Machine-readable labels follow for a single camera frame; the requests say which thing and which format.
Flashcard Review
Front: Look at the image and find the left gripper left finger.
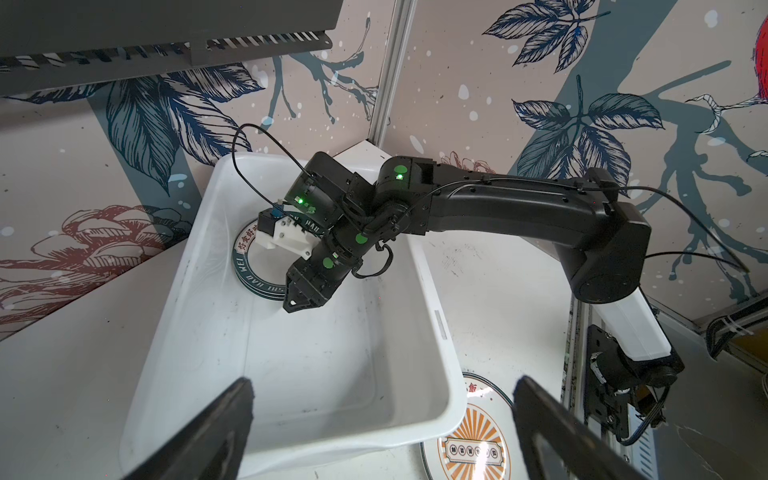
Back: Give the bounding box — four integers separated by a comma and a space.
127, 377, 254, 480

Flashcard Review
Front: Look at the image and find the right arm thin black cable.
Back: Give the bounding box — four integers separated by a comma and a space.
230, 122, 751, 274

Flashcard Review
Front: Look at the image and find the green rim plate large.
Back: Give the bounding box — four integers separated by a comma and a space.
231, 211, 325, 302

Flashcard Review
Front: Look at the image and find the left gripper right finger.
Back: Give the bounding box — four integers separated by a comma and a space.
512, 376, 643, 479

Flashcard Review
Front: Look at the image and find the white plastic bin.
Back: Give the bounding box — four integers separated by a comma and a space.
119, 153, 466, 477

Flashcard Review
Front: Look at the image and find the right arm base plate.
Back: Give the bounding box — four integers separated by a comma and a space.
583, 325, 630, 440

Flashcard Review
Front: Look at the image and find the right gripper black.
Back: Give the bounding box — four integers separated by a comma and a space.
283, 232, 366, 313

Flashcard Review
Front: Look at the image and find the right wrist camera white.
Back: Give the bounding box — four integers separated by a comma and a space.
255, 209, 318, 260

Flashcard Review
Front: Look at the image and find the orange sunburst plate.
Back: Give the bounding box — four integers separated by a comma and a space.
420, 372, 515, 480

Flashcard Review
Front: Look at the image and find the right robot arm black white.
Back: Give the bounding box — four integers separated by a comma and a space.
283, 152, 683, 446

